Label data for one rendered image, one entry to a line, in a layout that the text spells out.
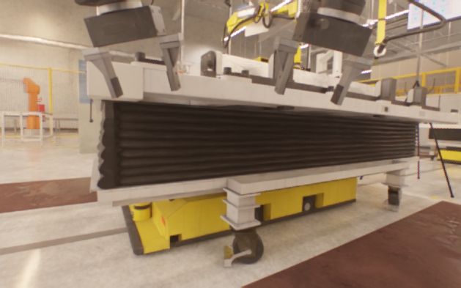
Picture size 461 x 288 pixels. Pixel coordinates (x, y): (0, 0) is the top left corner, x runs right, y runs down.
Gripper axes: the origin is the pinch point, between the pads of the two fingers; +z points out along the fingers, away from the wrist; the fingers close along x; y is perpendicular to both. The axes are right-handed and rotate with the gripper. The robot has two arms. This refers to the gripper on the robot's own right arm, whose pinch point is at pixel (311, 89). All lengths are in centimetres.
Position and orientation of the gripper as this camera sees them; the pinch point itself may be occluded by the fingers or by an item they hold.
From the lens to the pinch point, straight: 51.5
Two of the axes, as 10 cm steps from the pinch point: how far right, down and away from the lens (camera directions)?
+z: -2.0, 8.7, 4.5
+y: 1.0, 4.8, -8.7
